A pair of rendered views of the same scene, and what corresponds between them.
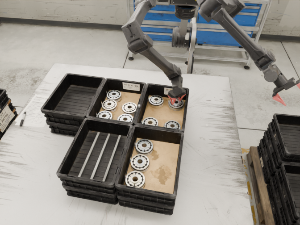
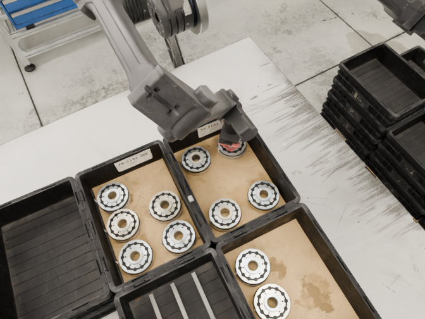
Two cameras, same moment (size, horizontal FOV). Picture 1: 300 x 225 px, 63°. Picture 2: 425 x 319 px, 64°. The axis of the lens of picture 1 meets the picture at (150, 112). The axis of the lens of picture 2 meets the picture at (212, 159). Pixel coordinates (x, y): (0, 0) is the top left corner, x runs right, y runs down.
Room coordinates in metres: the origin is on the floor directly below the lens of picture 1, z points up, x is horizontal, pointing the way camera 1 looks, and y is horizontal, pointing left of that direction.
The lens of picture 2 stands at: (0.74, 0.22, 1.89)
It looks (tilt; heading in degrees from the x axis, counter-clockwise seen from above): 61 degrees down; 327
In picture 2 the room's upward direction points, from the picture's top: 4 degrees counter-clockwise
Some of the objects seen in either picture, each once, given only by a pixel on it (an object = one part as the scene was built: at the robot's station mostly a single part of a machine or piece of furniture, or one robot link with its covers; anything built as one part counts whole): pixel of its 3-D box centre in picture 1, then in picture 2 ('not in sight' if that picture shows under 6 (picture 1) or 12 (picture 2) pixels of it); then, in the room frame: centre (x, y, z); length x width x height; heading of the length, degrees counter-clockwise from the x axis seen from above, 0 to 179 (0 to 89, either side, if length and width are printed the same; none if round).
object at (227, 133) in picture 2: (177, 89); (232, 123); (1.22, -0.18, 0.99); 0.10 x 0.07 x 0.07; 127
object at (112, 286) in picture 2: (118, 99); (140, 209); (1.18, 0.21, 0.92); 0.40 x 0.30 x 0.02; 170
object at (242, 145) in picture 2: (176, 102); (232, 142); (1.22, -0.18, 0.86); 0.10 x 0.10 x 0.01
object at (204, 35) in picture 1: (225, 25); not in sight; (2.93, -0.93, 0.60); 0.72 x 0.03 x 0.56; 83
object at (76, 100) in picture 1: (77, 99); (49, 257); (1.23, 0.50, 0.87); 0.40 x 0.30 x 0.11; 170
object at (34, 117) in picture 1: (37, 110); not in sight; (1.29, 0.84, 0.70); 0.33 x 0.23 x 0.01; 173
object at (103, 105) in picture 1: (109, 104); (123, 224); (1.19, 0.28, 0.86); 0.10 x 0.10 x 0.01
